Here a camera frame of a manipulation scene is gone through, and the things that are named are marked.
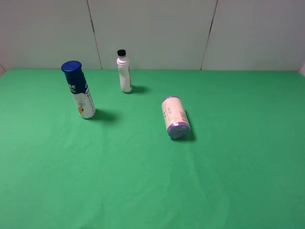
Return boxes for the white bottle with black brush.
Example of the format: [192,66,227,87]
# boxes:
[116,49,132,93]

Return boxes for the green table cloth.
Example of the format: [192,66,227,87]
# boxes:
[0,70,305,229]

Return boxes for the blue capped white bottle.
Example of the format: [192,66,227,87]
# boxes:
[61,60,96,119]

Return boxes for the purple and cream wrapped roll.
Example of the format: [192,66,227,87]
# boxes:
[162,96,191,139]

